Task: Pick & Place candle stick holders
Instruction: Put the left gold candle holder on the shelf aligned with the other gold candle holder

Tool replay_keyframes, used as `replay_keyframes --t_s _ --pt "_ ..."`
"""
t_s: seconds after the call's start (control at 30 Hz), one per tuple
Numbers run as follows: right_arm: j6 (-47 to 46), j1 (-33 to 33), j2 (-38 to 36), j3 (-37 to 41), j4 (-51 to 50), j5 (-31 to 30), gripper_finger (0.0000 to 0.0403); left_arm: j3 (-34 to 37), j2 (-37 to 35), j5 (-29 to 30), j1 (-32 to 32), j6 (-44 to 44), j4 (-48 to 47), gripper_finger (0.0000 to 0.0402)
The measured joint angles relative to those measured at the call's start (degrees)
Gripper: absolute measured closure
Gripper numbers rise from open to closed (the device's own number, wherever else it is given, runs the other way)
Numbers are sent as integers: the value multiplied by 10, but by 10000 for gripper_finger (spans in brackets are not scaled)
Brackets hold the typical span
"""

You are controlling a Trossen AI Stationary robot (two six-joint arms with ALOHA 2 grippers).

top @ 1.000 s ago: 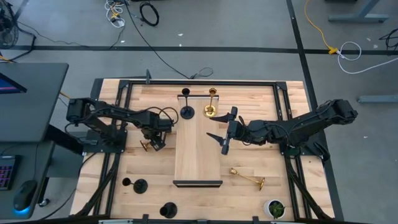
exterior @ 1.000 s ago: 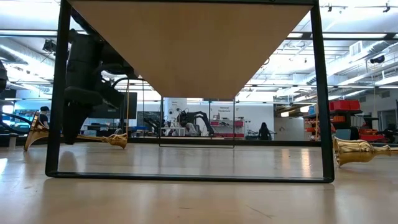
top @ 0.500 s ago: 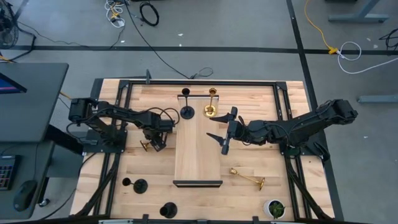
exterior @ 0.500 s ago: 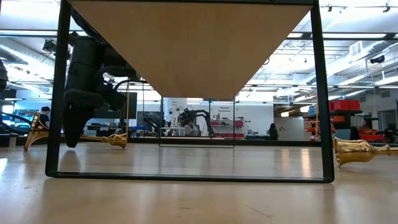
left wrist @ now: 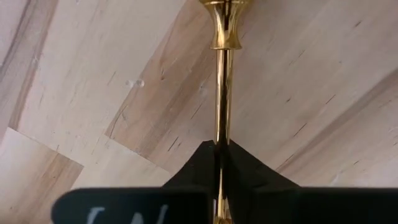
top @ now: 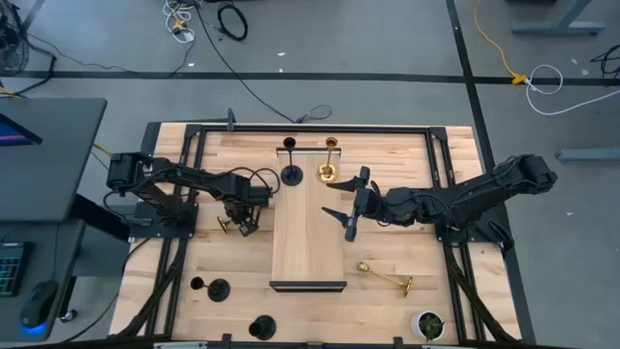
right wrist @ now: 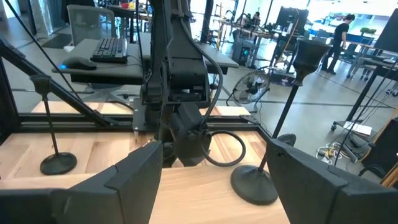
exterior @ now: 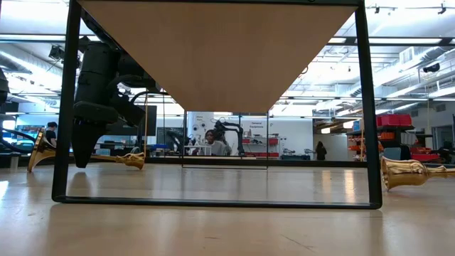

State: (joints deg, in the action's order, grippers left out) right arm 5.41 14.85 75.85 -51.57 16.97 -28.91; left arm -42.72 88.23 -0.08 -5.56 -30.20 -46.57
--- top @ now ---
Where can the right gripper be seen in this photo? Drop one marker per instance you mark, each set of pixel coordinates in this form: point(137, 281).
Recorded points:
point(373, 206)

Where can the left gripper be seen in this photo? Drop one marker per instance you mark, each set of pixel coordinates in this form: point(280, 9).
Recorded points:
point(247, 195)

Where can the gold candlestick holder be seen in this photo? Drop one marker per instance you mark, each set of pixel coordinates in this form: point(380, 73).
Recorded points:
point(407, 286)
point(327, 172)
point(224, 224)

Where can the black candlestick holder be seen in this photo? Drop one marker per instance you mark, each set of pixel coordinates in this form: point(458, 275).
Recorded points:
point(265, 326)
point(219, 290)
point(291, 175)

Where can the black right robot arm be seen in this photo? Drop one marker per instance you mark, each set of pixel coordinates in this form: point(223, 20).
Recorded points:
point(484, 194)

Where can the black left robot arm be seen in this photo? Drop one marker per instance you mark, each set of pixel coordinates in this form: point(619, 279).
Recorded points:
point(191, 175)

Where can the white potted plant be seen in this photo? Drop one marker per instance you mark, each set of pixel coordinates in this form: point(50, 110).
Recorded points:
point(427, 326)

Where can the black computer mouse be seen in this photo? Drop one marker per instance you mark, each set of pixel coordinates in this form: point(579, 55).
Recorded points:
point(38, 305)

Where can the backlit keyboard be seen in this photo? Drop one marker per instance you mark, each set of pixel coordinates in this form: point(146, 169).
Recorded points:
point(12, 269)

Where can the black computer monitor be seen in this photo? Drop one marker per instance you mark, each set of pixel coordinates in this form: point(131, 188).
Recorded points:
point(12, 133)

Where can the blue-legged workbench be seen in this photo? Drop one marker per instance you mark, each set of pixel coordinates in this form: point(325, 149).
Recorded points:
point(588, 154)
point(557, 27)

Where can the black floor fan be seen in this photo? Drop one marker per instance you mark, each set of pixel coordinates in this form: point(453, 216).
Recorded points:
point(9, 46)

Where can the wooden riser shelf black frame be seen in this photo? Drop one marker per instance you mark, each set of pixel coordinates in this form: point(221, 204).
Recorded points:
point(307, 232)

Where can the black aluminium rig frame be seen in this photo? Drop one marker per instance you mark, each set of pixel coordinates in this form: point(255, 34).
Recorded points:
point(315, 129)

